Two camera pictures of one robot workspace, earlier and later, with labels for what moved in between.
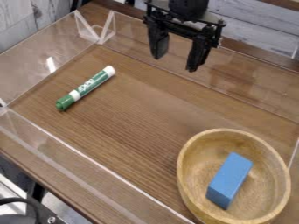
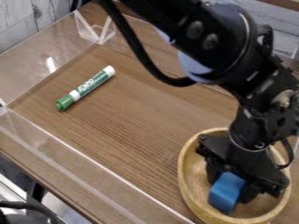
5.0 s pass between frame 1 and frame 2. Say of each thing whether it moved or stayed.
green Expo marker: stayed
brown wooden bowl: stayed
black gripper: moved
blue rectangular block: stayed
